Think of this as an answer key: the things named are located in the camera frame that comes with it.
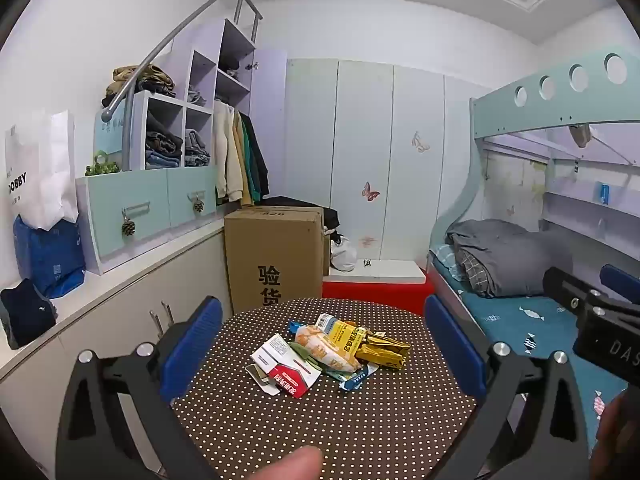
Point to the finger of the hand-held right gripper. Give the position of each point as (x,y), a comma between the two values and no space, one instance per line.
(620,280)
(565,287)

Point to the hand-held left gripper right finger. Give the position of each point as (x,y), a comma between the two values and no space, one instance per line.
(452,345)

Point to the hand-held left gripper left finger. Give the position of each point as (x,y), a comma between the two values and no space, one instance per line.
(192,340)

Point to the yellow packet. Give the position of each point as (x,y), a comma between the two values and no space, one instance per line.
(347,337)

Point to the green cloth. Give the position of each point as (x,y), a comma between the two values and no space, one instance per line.
(306,358)

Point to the person's left hand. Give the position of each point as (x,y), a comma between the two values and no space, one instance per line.
(292,465)

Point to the teal printed bed sheet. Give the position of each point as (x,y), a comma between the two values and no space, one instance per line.
(520,315)

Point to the grey quilt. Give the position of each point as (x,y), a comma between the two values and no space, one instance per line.
(510,260)

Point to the mustard yellow wrapper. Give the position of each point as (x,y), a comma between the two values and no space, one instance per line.
(382,352)

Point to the white low cabinet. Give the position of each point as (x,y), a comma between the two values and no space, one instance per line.
(115,330)

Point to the flattened white box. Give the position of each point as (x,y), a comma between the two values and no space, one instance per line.
(272,352)

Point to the small blue box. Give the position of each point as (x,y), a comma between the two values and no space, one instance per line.
(605,193)

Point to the red storage box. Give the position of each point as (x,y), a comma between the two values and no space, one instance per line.
(375,297)

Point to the red white carton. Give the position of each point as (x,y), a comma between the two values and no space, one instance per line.
(292,377)

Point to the large cardboard box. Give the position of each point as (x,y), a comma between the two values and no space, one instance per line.
(272,255)

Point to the light teal drawer unit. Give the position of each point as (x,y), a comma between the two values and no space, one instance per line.
(150,230)

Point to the orange snack packet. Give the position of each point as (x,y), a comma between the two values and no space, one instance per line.
(315,345)

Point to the polka dot round table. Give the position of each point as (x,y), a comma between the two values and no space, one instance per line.
(350,420)

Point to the white blue label wrapper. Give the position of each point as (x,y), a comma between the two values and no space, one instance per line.
(326,321)

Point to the pine cone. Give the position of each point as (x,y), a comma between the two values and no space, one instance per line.
(198,206)
(128,227)

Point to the faded butterfly sticker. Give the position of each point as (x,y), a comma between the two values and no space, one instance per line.
(367,241)

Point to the white plastic bag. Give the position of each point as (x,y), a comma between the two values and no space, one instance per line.
(342,255)

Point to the blue bag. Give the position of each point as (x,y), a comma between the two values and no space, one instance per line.
(50,260)

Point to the dark folded garment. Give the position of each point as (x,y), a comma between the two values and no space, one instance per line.
(27,312)

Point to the black cloth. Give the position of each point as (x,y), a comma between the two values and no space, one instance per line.
(295,201)

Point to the pink butterfly sticker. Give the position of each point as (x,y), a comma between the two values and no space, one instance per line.
(370,191)

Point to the black bag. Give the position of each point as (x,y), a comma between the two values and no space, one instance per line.
(330,220)

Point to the teal bunk bed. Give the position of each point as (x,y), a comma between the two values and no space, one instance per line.
(550,105)

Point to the hanging clothes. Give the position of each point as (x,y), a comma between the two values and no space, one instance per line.
(240,155)

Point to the folded jeans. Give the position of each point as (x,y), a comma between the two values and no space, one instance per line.
(197,147)
(162,147)

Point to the green plant decoration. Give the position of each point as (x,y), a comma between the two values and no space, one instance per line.
(102,165)

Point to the beige butterfly sticker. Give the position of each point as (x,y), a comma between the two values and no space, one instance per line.
(420,142)

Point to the white paper bag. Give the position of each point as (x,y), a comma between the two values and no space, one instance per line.
(42,170)

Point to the white wardrobe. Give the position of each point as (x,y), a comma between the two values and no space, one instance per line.
(360,135)

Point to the pile of olive clothes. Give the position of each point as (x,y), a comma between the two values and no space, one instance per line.
(140,80)

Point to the grey metal handrail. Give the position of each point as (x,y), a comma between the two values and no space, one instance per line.
(165,45)

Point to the lilac stair shelf unit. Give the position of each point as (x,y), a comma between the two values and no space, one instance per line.
(200,42)

